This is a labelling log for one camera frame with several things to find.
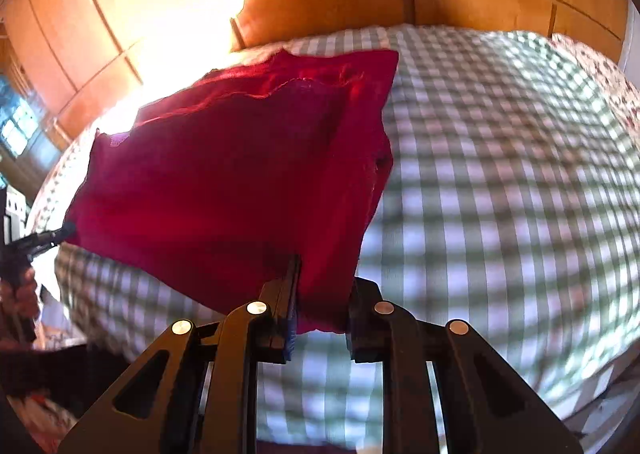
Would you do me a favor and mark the person's left hand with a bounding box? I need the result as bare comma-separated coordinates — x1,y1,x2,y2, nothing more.
0,266,41,342

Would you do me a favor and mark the dark red cloth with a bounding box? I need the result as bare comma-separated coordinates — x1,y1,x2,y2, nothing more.
65,48,401,335

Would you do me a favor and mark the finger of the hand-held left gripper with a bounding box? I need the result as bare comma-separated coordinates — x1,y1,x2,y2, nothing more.
10,221,76,255

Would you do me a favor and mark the window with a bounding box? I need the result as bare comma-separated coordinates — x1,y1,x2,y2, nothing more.
0,76,56,157

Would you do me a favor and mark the red patterned object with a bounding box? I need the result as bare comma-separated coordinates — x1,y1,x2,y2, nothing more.
10,391,76,454

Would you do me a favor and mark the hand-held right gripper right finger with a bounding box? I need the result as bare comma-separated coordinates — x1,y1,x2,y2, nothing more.
345,278,585,454

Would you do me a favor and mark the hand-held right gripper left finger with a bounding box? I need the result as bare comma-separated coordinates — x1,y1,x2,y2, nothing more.
56,254,303,454

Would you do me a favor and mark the green white checked bedspread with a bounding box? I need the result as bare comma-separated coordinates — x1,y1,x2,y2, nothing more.
25,24,640,454

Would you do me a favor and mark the floral pillow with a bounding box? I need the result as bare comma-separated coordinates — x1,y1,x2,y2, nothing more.
550,31,640,145

